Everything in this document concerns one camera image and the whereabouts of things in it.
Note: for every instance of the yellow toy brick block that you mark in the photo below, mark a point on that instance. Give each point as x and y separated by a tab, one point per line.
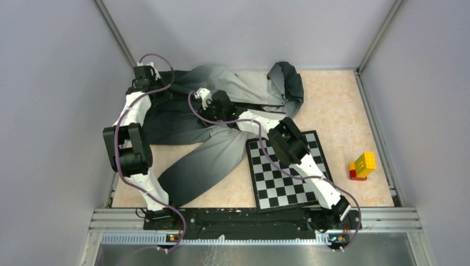
365	165

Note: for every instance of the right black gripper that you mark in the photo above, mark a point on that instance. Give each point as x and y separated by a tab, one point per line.
204	112

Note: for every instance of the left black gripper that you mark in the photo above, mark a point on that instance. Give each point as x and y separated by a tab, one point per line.
154	80

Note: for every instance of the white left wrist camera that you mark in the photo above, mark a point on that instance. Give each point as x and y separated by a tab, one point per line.
150	64

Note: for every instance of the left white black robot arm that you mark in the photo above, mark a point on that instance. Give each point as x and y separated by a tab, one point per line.
130	153

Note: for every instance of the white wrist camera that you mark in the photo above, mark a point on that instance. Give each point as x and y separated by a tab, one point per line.
203	95
150	64

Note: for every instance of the grey gradient zip jacket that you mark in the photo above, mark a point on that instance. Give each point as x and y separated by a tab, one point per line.
220	148

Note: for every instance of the aluminium frame rail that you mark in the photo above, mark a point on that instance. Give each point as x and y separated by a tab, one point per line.
125	226

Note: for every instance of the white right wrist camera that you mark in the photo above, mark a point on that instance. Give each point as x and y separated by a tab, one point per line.
203	95

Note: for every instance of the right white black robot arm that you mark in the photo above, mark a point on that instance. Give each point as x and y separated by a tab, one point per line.
290	146

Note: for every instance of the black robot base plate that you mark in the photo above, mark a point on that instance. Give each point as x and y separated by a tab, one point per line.
247	224

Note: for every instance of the black white checkerboard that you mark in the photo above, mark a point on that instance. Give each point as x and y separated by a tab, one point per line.
273	190

